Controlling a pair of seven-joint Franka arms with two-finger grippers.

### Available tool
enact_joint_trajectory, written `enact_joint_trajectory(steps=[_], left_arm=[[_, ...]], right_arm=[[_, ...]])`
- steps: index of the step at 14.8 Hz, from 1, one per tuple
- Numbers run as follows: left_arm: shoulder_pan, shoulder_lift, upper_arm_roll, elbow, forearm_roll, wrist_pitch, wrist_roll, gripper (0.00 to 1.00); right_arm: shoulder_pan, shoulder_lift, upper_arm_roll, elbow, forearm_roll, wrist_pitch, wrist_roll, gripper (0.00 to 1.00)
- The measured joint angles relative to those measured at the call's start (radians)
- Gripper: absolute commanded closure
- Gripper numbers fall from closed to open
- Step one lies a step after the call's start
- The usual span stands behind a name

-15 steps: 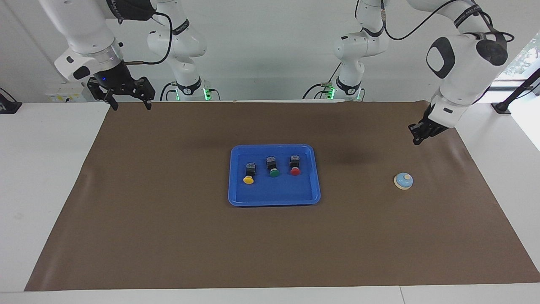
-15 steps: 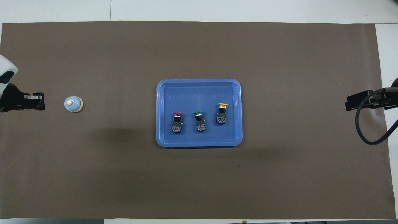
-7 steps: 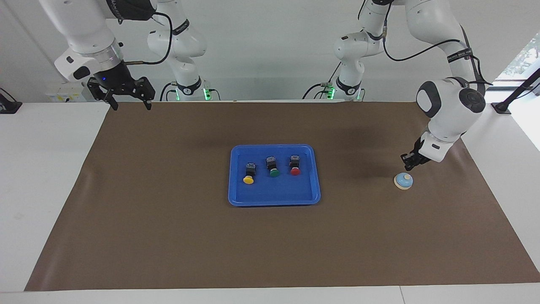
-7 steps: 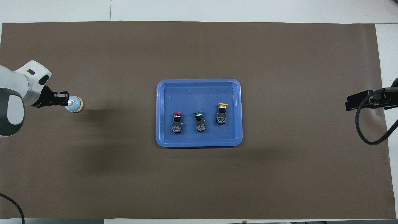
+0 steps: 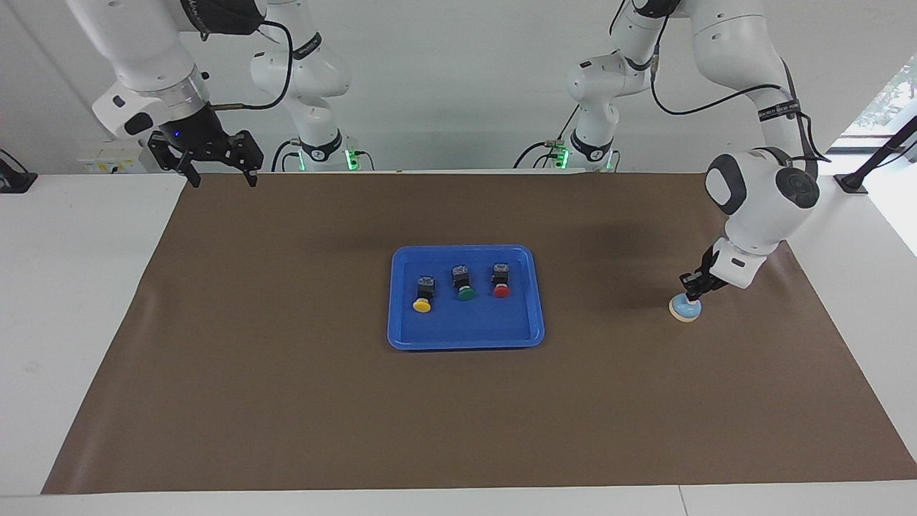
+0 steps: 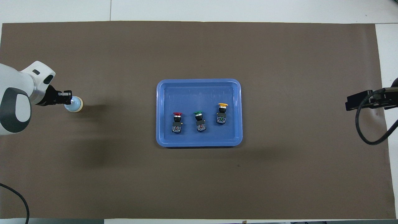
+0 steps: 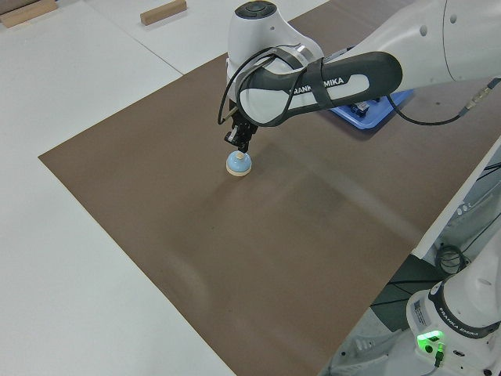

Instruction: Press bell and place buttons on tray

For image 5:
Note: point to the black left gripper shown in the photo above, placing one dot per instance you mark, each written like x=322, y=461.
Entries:
x=702, y=279

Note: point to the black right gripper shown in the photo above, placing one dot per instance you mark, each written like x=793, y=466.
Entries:
x=200, y=143

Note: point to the red push button switch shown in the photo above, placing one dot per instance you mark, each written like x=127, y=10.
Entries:
x=501, y=283

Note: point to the green push button switch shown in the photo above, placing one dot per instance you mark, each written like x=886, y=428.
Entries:
x=463, y=284

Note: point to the yellow push button switch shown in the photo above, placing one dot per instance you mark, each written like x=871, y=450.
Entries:
x=423, y=297

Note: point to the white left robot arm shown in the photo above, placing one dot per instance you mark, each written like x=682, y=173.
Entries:
x=759, y=208

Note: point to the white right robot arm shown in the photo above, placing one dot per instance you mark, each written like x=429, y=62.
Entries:
x=136, y=50

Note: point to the blue plastic tray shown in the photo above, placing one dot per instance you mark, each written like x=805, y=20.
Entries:
x=466, y=326

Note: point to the black table clamp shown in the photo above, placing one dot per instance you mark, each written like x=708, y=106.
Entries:
x=14, y=180

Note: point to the brown table mat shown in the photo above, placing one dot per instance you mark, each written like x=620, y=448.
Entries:
x=458, y=416

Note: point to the white wall outlet box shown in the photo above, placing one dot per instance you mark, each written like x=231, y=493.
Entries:
x=100, y=161

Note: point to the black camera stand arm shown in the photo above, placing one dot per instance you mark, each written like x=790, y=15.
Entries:
x=870, y=165

